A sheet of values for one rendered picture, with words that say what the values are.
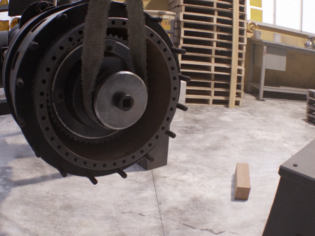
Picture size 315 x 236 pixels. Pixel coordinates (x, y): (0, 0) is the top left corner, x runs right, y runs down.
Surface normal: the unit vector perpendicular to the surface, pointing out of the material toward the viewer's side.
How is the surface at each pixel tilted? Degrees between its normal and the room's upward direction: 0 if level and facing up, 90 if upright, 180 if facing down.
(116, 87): 90
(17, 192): 0
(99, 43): 93
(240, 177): 0
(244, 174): 0
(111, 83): 90
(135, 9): 101
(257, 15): 90
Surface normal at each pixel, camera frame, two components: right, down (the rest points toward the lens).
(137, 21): 0.08, 0.45
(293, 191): -0.77, 0.15
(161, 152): 0.59, 0.26
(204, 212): 0.04, -0.96
